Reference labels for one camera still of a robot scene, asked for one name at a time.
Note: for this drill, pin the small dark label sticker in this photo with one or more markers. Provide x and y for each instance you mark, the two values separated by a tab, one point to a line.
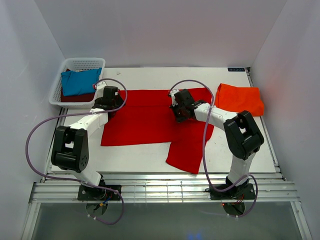
236	69

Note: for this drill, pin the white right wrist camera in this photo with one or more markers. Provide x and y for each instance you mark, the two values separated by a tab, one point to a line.
171	94

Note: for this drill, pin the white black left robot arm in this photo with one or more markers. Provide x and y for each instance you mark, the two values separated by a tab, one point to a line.
71	143

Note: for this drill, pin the dark red folded t shirt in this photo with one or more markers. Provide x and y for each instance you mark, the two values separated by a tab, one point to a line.
76	98

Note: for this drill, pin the aluminium frame rail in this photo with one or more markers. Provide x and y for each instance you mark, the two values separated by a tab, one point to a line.
163	188

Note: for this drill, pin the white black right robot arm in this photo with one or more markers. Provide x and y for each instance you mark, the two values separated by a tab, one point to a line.
243	136

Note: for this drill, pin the blue folded t shirt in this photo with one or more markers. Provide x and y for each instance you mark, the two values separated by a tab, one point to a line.
75	83

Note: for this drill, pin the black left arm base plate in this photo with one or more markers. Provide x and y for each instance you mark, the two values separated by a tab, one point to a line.
86	193

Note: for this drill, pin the white plastic basket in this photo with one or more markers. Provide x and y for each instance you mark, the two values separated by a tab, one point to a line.
75	64

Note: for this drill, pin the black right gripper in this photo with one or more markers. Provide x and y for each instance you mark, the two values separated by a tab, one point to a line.
178	118

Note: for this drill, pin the orange folded t shirt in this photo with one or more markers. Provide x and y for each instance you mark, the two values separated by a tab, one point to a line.
237	99

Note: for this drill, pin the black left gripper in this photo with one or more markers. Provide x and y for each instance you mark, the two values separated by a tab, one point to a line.
119	102

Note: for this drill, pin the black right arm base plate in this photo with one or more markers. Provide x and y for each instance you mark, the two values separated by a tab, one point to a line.
246	192

